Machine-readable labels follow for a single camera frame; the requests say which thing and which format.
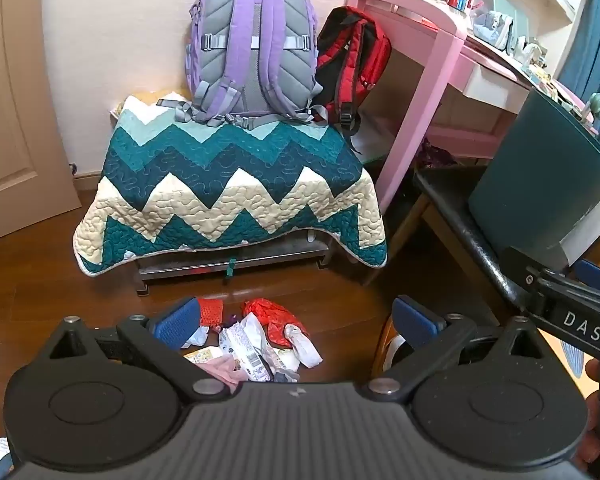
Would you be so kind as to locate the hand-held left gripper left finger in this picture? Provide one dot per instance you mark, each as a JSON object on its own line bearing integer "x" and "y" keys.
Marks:
{"x": 180, "y": 321}

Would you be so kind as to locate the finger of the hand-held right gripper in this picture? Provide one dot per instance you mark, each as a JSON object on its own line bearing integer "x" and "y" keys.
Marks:
{"x": 597, "y": 274}
{"x": 520, "y": 272}

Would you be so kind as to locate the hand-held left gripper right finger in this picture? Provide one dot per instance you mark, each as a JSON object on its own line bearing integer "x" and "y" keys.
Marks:
{"x": 414, "y": 321}

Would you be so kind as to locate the white plastic wrapper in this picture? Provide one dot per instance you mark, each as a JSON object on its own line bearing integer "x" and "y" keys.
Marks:
{"x": 196, "y": 337}

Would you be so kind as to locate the red dotted wrapper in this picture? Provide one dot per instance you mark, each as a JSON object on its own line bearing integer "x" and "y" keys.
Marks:
{"x": 211, "y": 312}

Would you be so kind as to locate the pale yellow printed packet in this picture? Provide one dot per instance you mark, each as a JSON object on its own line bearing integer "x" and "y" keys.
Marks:
{"x": 202, "y": 355}

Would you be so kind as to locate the pink wrapper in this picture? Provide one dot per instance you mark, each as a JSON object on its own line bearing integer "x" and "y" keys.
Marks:
{"x": 220, "y": 371}

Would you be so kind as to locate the white printed packet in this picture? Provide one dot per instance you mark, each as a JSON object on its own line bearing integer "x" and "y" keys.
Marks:
{"x": 242, "y": 350}

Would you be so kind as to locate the person's right hand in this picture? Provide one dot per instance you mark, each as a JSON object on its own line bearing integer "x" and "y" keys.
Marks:
{"x": 592, "y": 410}

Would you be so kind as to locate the light blue striped cloth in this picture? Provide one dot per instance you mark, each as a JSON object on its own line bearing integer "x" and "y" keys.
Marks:
{"x": 575, "y": 360}

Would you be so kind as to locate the metal rack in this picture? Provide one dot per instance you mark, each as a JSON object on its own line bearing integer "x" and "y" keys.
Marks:
{"x": 240, "y": 261}

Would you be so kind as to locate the wooden chair black seat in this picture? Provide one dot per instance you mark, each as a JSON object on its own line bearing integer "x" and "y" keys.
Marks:
{"x": 460, "y": 210}

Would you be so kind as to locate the teal cream zigzag quilt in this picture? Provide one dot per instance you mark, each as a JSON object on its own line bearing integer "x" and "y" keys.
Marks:
{"x": 220, "y": 180}

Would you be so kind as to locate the small green toy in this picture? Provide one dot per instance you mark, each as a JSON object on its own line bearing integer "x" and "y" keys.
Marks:
{"x": 597, "y": 106}

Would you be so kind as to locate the pink desk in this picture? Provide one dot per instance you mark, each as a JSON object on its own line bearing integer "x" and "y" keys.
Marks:
{"x": 430, "y": 75}

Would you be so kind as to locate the teal curtain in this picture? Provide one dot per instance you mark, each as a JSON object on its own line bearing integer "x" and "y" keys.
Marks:
{"x": 592, "y": 45}

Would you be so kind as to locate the light blue pencil case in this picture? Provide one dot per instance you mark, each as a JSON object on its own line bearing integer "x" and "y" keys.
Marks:
{"x": 492, "y": 29}

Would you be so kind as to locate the red black backpack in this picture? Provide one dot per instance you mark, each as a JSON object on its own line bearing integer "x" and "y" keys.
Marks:
{"x": 365, "y": 55}

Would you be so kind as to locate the wooden door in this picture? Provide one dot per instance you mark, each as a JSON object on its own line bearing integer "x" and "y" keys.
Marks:
{"x": 15, "y": 110}

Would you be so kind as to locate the purple grey backpack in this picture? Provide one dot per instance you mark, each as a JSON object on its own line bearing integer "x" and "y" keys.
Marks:
{"x": 250, "y": 60}

